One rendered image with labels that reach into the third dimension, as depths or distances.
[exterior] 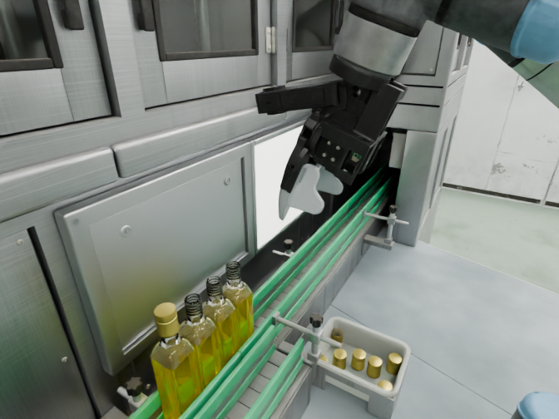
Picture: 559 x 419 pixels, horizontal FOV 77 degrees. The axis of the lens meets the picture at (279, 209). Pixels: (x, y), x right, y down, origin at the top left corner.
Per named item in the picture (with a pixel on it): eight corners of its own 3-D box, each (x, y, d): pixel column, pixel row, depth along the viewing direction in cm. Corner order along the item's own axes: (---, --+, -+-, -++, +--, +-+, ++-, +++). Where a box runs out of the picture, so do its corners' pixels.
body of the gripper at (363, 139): (347, 191, 40) (398, 90, 33) (285, 156, 42) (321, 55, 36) (367, 171, 46) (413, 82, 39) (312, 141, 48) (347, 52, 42)
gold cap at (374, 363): (382, 371, 91) (383, 358, 89) (378, 381, 88) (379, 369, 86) (368, 365, 93) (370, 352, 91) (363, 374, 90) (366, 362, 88)
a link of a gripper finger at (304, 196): (302, 244, 44) (336, 179, 40) (264, 219, 46) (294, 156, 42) (310, 237, 47) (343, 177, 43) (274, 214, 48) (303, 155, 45)
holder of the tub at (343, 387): (314, 330, 106) (315, 310, 103) (406, 369, 94) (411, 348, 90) (286, 372, 93) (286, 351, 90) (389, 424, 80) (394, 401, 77)
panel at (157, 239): (311, 200, 136) (315, 111, 121) (318, 202, 135) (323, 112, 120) (103, 371, 67) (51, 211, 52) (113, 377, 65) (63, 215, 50)
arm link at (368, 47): (336, 7, 33) (363, 12, 40) (319, 56, 36) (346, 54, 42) (408, 37, 31) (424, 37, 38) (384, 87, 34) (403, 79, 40)
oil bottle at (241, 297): (237, 344, 85) (232, 272, 76) (256, 354, 82) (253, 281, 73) (222, 360, 81) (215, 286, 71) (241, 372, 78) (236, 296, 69)
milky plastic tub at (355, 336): (330, 335, 104) (332, 313, 100) (408, 368, 94) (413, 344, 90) (304, 379, 90) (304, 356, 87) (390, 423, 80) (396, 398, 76)
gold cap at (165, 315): (176, 337, 56) (173, 317, 54) (154, 338, 56) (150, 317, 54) (181, 322, 59) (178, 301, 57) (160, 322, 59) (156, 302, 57)
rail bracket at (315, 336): (277, 335, 87) (277, 295, 81) (340, 364, 79) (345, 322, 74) (271, 342, 85) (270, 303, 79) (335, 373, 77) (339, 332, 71)
